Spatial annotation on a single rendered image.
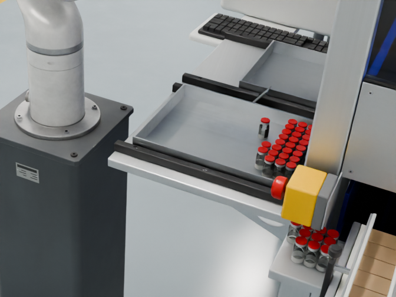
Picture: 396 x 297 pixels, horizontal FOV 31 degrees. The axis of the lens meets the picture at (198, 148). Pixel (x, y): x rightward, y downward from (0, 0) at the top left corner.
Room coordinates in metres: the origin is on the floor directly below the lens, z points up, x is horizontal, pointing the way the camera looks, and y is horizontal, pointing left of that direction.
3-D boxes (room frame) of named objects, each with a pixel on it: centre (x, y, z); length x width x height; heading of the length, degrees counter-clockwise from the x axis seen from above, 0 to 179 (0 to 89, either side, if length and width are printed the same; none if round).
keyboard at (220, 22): (1.95, -0.18, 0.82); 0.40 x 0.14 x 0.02; 68
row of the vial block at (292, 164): (1.21, -0.21, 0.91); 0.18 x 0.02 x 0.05; 160
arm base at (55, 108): (1.33, 0.32, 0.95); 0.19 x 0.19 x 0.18
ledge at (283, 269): (0.93, -0.23, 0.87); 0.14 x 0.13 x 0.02; 70
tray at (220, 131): (1.27, -0.07, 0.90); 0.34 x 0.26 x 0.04; 70
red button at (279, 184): (0.97, -0.15, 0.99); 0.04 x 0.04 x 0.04; 70
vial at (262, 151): (1.18, -0.13, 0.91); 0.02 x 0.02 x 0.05
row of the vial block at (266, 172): (1.23, -0.17, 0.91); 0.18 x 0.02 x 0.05; 160
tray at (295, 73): (1.55, -0.29, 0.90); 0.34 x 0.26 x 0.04; 70
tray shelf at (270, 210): (1.41, -0.16, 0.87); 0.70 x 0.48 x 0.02; 160
